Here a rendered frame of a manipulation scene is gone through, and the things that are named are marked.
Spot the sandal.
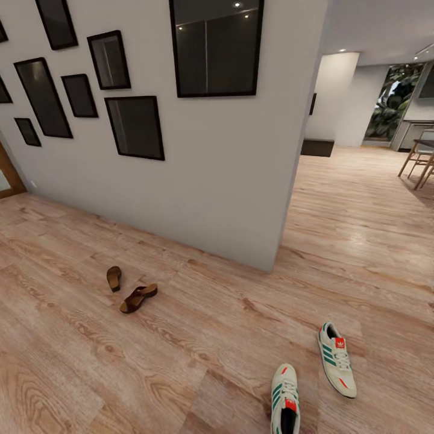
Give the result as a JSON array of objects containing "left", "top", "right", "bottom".
[
  {"left": 120, "top": 284, "right": 157, "bottom": 313},
  {"left": 107, "top": 266, "right": 121, "bottom": 293}
]

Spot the gym shoe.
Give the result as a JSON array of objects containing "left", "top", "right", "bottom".
[
  {"left": 271, "top": 363, "right": 300, "bottom": 434},
  {"left": 316, "top": 322, "right": 357, "bottom": 398}
]

